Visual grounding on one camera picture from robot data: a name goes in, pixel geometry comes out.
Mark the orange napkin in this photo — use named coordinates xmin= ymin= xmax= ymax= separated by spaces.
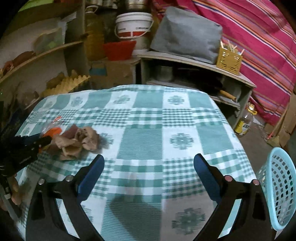
xmin=42 ymin=127 xmax=62 ymax=138

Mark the brown paper bag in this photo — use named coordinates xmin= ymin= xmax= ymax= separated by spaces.
xmin=57 ymin=126 xmax=100 ymax=161

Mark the person's left hand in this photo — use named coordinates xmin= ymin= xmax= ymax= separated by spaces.
xmin=8 ymin=173 xmax=22 ymax=206

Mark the light blue laundry basket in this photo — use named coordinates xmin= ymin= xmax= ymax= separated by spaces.
xmin=256 ymin=147 xmax=295 ymax=231

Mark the yellow egg carton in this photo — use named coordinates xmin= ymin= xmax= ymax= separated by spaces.
xmin=41 ymin=75 xmax=91 ymax=97

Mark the small straw broom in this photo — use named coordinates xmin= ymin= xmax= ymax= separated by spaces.
xmin=266 ymin=108 xmax=288 ymax=147

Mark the green checkered tablecloth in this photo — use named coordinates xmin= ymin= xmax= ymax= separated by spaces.
xmin=18 ymin=85 xmax=255 ymax=240

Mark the cooking oil bottle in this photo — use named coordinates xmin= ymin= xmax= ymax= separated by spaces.
xmin=234 ymin=103 xmax=257 ymax=136

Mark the cardboard box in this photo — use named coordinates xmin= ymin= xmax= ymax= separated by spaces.
xmin=89 ymin=57 xmax=140 ymax=89

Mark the low grey side shelf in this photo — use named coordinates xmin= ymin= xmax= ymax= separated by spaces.
xmin=138 ymin=51 xmax=256 ymax=128

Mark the red plastic basin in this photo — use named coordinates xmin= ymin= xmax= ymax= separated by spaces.
xmin=103 ymin=41 xmax=137 ymax=61

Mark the yellow utensil caddy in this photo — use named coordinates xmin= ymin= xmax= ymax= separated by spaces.
xmin=216 ymin=40 xmax=243 ymax=75

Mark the white plastic bucket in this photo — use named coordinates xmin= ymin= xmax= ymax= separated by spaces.
xmin=114 ymin=12 xmax=154 ymax=40

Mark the steel cooking pot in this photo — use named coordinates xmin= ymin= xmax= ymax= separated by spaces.
xmin=125 ymin=0 xmax=149 ymax=11

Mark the striped magenta curtain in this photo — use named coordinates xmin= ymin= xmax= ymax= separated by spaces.
xmin=152 ymin=1 xmax=295 ymax=125

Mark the grey cushion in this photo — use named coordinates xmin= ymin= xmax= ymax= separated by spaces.
xmin=151 ymin=6 xmax=223 ymax=64

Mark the wooden wall shelving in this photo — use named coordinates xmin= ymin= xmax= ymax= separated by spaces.
xmin=1 ymin=1 xmax=89 ymax=106

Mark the wooden handled pan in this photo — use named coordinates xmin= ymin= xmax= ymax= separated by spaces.
xmin=220 ymin=90 xmax=237 ymax=102

